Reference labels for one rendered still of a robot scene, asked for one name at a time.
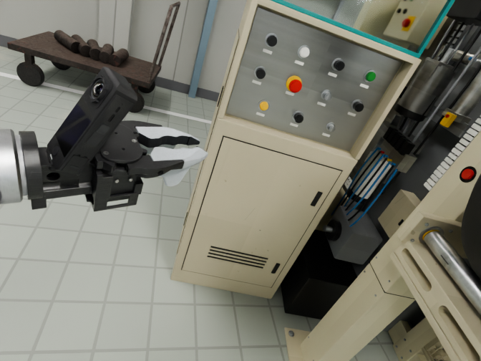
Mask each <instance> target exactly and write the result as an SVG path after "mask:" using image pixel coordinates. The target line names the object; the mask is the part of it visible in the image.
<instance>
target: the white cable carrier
mask: <svg viewBox="0 0 481 361"><path fill-rule="evenodd" d="M475 122H476V123H478V124H480V125H478V124H476V123H474V124H473V125H472V126H471V127H472V128H474V129H475V130H476V131H475V130H473V129H472V128H470V129H469V130H468V131H467V133H469V134H471V135H472V136H471V135H468V134H465V135H464V136H463V137H464V138H466V139H467V140H468V141H466V140H465V139H463V138H462V139H461V140H460V141H459V142H460V143H462V144H463V145H461V144H460V143H458V144H456V146H455V147H456V148H458V149H459V150H458V149H456V148H453V149H452V150H451V151H452V152H453V153H454V154H453V153H450V154H449V155H448V156H449V157H451V159H450V158H448V157H446V158H445V161H446V162H447V163H446V162H444V161H442V163H441V164H440V165H439V166H438V168H437V170H435V171H434V172H433V173H434V174H435V175H434V174H432V175H431V176H430V177H431V178H432V179H433V180H432V179H431V178H429V179H428V180H427V182H428V183H427V182H425V184H424V186H425V187H426V188H427V189H428V190H429V191H431V190H432V187H434V186H435V185H436V183H437V182H438V181H439V180H440V178H441V177H442V176H443V175H444V174H445V173H446V172H447V170H448V169H449V168H450V167H451V166H452V164H453V163H454V162H455V161H456V159H458V158H459V156H460V155H461V154H462V153H463V151H464V150H465V149H466V148H467V146H468V145H469V144H470V143H471V142H472V141H473V140H474V139H475V137H476V136H477V135H478V134H479V132H480V131H481V119H480V118H478V119H477V120H476V121H475ZM441 165H442V166H443V167H442V166H441Z"/></svg>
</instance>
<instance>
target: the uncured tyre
mask: <svg viewBox="0 0 481 361"><path fill-rule="evenodd" d="M461 238H462V246H463V249H464V251H465V253H466V256H467V258H468V261H469V263H470V265H471V267H472V269H473V271H474V272H475V273H476V275H478V277H479V278H480V279H481V174H480V176H479V178H478V179H477V181H476V184H475V186H474V188H473V189H472V192H471V195H470V198H469V201H468V203H467V206H466V209H465V212H464V216H463V219H462V228H461Z"/></svg>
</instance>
